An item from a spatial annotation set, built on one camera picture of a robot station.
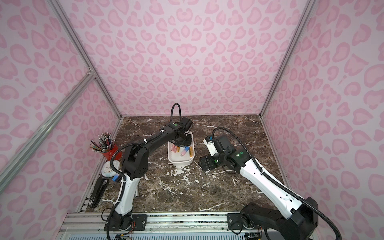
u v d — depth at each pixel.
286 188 0.40
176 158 0.95
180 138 0.78
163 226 0.72
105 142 0.86
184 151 0.98
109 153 0.88
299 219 0.37
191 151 0.98
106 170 0.88
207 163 0.65
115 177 0.87
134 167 0.56
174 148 1.00
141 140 1.07
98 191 0.81
